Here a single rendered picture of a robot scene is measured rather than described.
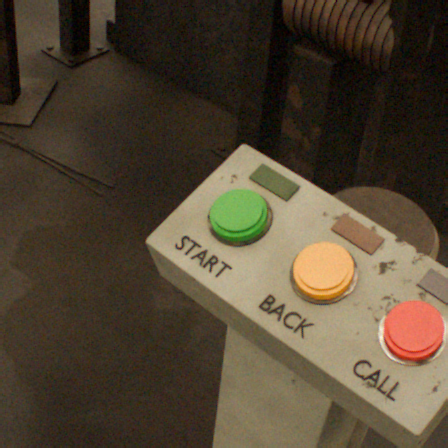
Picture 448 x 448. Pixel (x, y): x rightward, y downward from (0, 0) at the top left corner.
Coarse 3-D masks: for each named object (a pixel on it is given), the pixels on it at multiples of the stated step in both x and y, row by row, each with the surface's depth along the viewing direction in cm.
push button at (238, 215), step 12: (228, 192) 53; (240, 192) 53; (252, 192) 53; (216, 204) 53; (228, 204) 53; (240, 204) 53; (252, 204) 52; (264, 204) 53; (216, 216) 52; (228, 216) 52; (240, 216) 52; (252, 216) 52; (264, 216) 52; (216, 228) 52; (228, 228) 52; (240, 228) 52; (252, 228) 52; (228, 240) 52; (240, 240) 52
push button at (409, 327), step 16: (400, 304) 47; (416, 304) 46; (400, 320) 46; (416, 320) 46; (432, 320) 45; (384, 336) 46; (400, 336) 45; (416, 336) 45; (432, 336) 45; (400, 352) 45; (416, 352) 45; (432, 352) 45
